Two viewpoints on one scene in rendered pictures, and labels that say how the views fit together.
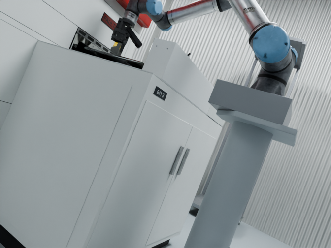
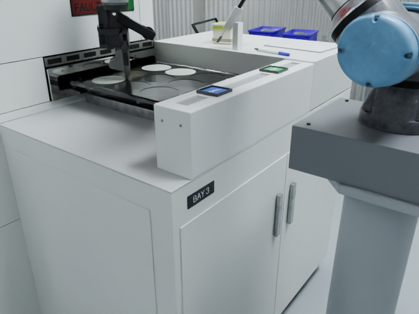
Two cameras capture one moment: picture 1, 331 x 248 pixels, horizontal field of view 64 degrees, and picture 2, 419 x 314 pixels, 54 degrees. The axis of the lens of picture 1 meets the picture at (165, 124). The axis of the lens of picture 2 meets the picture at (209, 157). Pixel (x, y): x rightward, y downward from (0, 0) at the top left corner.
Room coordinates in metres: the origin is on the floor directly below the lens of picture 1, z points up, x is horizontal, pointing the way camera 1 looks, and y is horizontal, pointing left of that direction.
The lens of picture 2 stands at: (0.22, -0.08, 1.20)
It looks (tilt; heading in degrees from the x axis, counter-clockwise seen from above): 24 degrees down; 9
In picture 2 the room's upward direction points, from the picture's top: straight up
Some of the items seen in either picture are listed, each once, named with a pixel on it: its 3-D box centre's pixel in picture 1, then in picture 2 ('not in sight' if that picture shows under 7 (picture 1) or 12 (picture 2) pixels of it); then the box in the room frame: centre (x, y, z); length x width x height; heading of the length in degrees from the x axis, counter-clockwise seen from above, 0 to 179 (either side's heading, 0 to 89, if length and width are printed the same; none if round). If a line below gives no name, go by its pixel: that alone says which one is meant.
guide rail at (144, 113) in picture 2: not in sight; (144, 111); (1.28, 0.28, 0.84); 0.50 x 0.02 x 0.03; 62
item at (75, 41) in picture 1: (101, 60); (108, 71); (1.50, 0.47, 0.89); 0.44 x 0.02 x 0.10; 152
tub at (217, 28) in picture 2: not in sight; (225, 32); (1.70, 0.10, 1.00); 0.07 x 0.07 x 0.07; 74
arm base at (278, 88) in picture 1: (267, 91); (401, 99); (1.07, -0.33, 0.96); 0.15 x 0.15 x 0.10
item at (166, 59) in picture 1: (185, 83); (247, 108); (1.19, -0.02, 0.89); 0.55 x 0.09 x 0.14; 152
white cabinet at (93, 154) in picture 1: (120, 163); (202, 215); (1.44, 0.15, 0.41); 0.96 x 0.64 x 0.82; 152
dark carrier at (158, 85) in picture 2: (131, 69); (157, 78); (1.41, 0.28, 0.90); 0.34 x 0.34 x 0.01; 62
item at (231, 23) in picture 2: not in sight; (233, 27); (1.58, 0.06, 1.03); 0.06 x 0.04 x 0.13; 62
